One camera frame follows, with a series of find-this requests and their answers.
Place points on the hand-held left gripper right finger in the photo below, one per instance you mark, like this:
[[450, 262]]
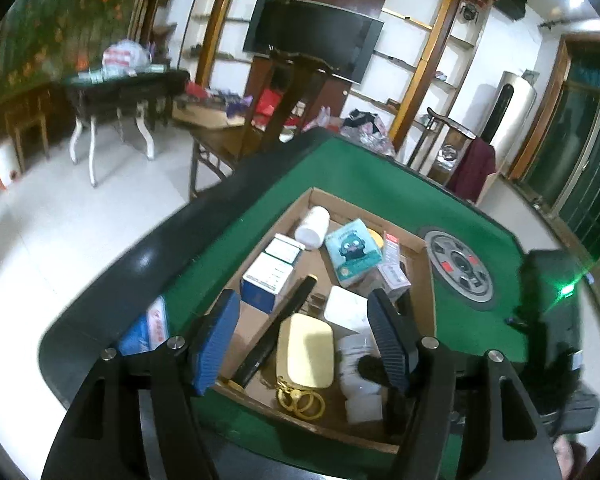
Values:
[[387, 340]]

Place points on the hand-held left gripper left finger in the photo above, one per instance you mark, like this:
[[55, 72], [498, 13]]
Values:
[[215, 342]]

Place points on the cardboard box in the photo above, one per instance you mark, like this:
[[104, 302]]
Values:
[[300, 280]]

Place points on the white square box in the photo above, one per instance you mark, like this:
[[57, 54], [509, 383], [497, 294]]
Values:
[[347, 307]]

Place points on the red and white small box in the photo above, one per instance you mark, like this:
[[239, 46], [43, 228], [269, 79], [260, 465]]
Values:
[[395, 280]]

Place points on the black long case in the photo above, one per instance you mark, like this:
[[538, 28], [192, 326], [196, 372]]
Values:
[[275, 335]]

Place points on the white plastic packet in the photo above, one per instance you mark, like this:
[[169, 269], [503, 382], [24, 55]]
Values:
[[362, 400]]

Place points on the blue white red packet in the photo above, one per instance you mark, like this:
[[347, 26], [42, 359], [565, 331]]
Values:
[[145, 327]]

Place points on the pale yellow rectangular case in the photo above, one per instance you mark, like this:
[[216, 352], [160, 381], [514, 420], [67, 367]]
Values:
[[307, 350]]

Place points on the large white blue medicine box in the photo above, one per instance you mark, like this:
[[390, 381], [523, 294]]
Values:
[[267, 280]]

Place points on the white red toothpaste box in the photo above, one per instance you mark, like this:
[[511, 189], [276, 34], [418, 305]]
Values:
[[391, 247]]

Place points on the teal cartoon tissue packet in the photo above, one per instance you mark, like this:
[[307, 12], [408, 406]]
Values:
[[352, 252]]

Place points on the yellow round container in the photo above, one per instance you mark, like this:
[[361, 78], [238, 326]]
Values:
[[376, 238]]

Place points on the grey round table dial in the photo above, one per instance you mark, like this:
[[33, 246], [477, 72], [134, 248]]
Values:
[[462, 270]]

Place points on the small white blue medicine box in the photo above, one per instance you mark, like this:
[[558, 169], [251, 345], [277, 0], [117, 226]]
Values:
[[285, 250]]

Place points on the white plastic bottle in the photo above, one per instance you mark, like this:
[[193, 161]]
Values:
[[312, 227]]

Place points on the dark red garment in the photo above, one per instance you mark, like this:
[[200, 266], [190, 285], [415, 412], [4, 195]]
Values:
[[475, 167]]

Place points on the brown wooden table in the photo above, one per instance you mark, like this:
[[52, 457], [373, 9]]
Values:
[[215, 135]]

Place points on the standing air conditioner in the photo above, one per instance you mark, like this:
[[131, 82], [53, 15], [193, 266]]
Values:
[[510, 120]]

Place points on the tall dark wooden chair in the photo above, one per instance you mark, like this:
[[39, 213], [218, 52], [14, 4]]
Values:
[[292, 105]]

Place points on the black side table white legs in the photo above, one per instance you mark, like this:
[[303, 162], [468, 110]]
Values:
[[120, 87]]

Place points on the white red canister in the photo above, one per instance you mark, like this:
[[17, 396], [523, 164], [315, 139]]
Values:
[[5, 165]]

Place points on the small wooden chair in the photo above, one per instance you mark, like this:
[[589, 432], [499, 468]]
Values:
[[27, 120]]

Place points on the white plastic bag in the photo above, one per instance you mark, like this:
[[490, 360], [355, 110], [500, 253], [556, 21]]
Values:
[[125, 57]]

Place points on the black flat television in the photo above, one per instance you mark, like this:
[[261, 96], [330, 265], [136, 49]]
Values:
[[312, 35]]

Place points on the wooden wall shelf unit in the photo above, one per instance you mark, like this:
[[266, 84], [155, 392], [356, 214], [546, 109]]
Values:
[[420, 60]]

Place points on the flower wall poster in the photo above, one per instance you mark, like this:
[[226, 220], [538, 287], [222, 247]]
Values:
[[55, 35]]

